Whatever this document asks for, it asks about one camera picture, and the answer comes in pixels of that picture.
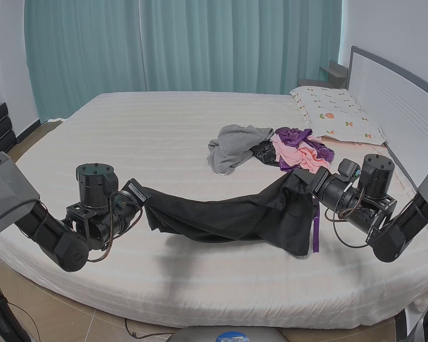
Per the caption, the black cable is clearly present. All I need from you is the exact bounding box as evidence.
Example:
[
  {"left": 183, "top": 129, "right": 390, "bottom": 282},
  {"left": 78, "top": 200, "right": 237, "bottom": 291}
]
[
  {"left": 124, "top": 318, "right": 173, "bottom": 338},
  {"left": 333, "top": 208, "right": 373, "bottom": 248}
]

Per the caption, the white printed pillow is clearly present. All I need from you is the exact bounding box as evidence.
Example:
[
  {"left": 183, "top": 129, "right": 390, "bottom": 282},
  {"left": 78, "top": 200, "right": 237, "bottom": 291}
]
[{"left": 289, "top": 86, "right": 387, "bottom": 145}]

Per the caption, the grey garment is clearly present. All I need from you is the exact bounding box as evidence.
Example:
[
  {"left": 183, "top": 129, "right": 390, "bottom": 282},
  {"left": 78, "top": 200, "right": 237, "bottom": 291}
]
[{"left": 206, "top": 123, "right": 274, "bottom": 176}]

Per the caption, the grey bedside table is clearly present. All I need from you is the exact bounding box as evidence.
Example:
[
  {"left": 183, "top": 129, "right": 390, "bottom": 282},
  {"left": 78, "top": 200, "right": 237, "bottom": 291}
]
[{"left": 298, "top": 60, "right": 349, "bottom": 90}]

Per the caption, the blue-green curtain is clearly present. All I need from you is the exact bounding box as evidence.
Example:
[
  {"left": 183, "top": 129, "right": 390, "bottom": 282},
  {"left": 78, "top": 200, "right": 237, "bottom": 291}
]
[
  {"left": 139, "top": 0, "right": 343, "bottom": 95},
  {"left": 24, "top": 0, "right": 147, "bottom": 125}
]

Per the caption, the black T-shirt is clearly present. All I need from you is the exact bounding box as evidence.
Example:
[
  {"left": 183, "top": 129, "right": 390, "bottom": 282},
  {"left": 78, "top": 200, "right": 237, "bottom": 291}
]
[{"left": 143, "top": 171, "right": 320, "bottom": 257}]

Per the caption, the pile of clothes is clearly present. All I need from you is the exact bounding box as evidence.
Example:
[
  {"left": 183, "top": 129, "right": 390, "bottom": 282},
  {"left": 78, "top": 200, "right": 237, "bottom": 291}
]
[{"left": 253, "top": 127, "right": 336, "bottom": 254}]

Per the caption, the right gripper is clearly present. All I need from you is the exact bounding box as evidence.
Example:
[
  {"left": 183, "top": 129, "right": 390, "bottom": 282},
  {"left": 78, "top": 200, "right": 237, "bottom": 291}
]
[{"left": 293, "top": 167, "right": 361, "bottom": 216}]

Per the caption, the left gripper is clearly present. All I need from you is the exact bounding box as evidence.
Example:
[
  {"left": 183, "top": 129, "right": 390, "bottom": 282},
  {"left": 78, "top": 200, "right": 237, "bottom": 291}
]
[{"left": 111, "top": 179, "right": 151, "bottom": 232}]

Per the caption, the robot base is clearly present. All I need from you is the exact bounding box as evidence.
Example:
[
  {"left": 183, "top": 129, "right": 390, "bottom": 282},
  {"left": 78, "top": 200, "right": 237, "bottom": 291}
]
[{"left": 168, "top": 326, "right": 286, "bottom": 342}]

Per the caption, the bed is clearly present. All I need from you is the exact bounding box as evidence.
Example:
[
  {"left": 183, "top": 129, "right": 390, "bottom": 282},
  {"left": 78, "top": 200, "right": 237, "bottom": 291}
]
[{"left": 0, "top": 45, "right": 428, "bottom": 328}]

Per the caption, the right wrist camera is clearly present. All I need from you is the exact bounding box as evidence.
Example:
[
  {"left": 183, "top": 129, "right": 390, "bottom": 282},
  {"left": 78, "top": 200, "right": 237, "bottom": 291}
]
[{"left": 337, "top": 158, "right": 360, "bottom": 185}]

